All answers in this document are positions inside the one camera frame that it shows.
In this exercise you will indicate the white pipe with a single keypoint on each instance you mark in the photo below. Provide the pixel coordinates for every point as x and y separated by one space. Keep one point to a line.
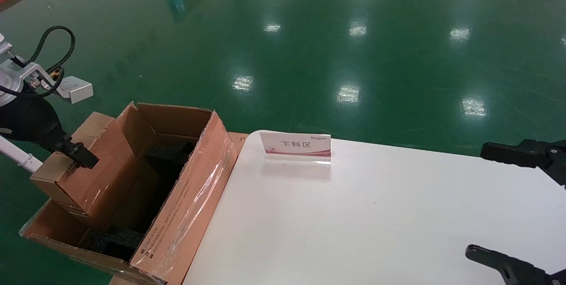
20 156

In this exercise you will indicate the acrylic sign with Chinese text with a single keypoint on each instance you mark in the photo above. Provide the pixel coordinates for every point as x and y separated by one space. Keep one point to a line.
296 146

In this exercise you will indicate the black foam insert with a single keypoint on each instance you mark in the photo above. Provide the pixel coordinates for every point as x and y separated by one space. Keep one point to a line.
172 152
115 241

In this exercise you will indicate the large cardboard box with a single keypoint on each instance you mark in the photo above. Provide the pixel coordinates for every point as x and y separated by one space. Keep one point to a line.
185 214

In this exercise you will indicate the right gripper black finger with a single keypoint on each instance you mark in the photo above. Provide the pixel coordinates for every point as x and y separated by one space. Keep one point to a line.
508 154
517 271

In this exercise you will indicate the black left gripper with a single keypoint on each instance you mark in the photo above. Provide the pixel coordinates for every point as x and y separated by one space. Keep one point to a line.
26 121

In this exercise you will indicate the small cardboard box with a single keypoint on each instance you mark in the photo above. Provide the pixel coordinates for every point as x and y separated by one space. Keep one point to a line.
101 174

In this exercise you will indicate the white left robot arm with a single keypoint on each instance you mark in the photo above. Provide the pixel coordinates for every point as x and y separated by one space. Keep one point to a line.
6 84

